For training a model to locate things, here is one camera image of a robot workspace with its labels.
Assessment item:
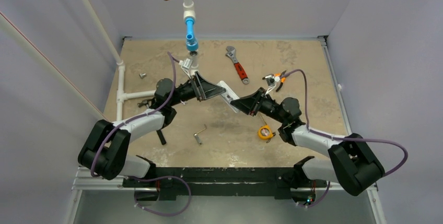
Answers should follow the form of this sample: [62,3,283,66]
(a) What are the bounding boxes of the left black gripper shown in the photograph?
[168,72,225,107]

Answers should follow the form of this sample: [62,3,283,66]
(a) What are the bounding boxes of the white remote control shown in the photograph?
[217,80,240,113]

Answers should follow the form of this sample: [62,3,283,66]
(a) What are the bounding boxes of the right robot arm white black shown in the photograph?
[229,88,385,196]

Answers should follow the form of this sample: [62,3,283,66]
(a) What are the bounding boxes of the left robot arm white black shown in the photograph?
[77,73,226,187]

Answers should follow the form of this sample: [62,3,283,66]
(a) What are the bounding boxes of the yellow tape measure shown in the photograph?
[258,113,276,143]

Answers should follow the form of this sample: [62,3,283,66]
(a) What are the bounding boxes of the silver hex key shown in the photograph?
[193,124,208,146]

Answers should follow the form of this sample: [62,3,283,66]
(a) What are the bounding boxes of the white pvc pipe assembly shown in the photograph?
[114,0,201,123]

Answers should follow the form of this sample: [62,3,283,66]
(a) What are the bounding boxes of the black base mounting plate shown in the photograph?
[123,167,327,201]

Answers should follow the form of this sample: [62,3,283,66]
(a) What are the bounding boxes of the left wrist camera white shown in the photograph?
[179,58,194,79]

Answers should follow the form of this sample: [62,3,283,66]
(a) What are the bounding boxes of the orange handled pliers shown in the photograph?
[276,70,287,92]

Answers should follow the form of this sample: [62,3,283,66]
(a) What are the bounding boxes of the red handled adjustable wrench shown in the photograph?
[225,46,249,85]

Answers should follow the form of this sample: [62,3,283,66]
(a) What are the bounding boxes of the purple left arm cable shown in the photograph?
[90,51,192,217]

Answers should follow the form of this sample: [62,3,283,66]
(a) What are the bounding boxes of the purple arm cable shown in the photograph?
[280,69,409,208]
[90,51,192,217]

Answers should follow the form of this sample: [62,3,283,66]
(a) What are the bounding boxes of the black handled hammer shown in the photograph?
[137,98,167,146]

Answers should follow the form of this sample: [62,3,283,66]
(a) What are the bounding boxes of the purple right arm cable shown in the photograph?
[280,69,409,208]

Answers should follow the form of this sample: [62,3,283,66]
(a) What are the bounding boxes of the aluminium frame rail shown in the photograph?
[72,167,123,191]

